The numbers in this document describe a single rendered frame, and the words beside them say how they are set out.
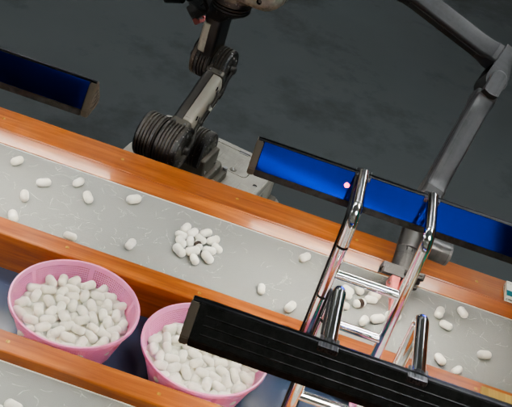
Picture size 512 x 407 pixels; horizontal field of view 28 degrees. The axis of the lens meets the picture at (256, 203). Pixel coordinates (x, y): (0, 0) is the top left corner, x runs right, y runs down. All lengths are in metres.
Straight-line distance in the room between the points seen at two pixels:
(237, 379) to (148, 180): 0.65
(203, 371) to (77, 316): 0.28
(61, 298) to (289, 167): 0.54
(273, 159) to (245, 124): 2.33
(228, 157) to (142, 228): 0.92
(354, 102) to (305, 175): 2.84
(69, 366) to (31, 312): 0.20
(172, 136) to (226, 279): 0.52
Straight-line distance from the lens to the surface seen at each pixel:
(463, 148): 2.50
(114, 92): 4.39
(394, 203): 2.10
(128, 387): 1.95
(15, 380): 1.95
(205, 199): 2.48
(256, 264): 2.37
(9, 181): 2.43
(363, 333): 2.12
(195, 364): 2.06
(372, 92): 5.08
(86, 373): 1.95
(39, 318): 2.09
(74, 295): 2.14
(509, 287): 2.57
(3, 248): 2.25
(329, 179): 2.09
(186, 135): 2.67
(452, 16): 2.59
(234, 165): 3.20
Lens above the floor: 2.14
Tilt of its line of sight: 33 degrees down
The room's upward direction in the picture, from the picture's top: 18 degrees clockwise
